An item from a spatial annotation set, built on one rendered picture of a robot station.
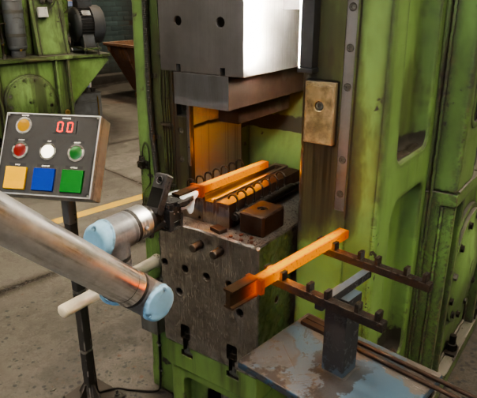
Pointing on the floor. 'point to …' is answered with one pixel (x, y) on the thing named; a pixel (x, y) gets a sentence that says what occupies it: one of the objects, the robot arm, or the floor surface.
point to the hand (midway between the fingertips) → (192, 190)
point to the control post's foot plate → (95, 392)
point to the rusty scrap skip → (124, 58)
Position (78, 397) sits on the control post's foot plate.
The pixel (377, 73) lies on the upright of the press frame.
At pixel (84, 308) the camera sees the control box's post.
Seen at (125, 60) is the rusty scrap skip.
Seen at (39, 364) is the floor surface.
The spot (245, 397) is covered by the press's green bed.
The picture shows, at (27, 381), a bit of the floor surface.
